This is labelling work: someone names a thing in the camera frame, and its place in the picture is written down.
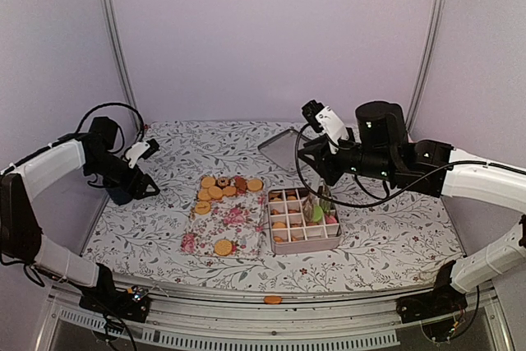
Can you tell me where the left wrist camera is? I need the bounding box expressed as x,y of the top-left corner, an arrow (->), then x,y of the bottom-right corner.
124,139 -> 159,169

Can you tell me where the aluminium left corner post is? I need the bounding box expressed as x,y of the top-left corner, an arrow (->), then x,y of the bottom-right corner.
100,0 -> 136,107

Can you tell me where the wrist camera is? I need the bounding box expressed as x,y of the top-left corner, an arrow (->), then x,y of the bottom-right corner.
302,99 -> 350,155
124,139 -> 159,169

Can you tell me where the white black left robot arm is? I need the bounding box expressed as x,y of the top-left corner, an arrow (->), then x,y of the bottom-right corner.
1,105 -> 160,323

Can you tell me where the pink divided cookie tin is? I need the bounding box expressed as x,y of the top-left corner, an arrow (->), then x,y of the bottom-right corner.
267,187 -> 343,255

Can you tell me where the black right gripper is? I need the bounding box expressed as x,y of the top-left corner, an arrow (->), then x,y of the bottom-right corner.
297,127 -> 395,187

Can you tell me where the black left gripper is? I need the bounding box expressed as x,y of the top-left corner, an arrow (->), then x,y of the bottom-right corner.
86,150 -> 161,199

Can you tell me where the aluminium corner post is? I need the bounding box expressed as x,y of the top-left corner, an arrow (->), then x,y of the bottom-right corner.
406,0 -> 446,132
100,0 -> 136,107

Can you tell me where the silver metal tin lid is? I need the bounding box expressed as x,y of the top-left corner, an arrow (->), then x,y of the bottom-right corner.
257,127 -> 298,173

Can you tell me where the floral cookie tray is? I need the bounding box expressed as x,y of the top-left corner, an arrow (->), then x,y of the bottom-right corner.
180,175 -> 266,259

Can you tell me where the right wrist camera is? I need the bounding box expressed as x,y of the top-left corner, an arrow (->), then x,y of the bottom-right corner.
302,99 -> 350,155

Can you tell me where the green round cookie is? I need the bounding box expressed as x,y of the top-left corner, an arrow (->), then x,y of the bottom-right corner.
311,206 -> 325,223

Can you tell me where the chocolate sprinkled donut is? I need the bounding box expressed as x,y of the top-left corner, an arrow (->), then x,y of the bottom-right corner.
217,177 -> 230,188

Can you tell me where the aluminium front rail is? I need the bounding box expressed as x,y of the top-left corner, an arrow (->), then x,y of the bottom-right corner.
35,284 -> 519,350

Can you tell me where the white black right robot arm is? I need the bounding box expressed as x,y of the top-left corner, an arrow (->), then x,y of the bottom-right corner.
294,100 -> 525,323

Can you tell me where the aluminium right corner post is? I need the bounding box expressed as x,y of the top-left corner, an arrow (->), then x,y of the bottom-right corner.
406,0 -> 446,132

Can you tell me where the dotted tan sandwich cookie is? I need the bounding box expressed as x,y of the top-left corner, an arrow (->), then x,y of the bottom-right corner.
214,239 -> 233,256

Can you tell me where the fallen orange cookie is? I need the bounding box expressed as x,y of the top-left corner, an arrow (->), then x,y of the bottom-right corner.
264,295 -> 283,305

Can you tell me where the dark blue cup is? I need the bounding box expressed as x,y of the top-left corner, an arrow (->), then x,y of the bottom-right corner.
106,187 -> 132,206

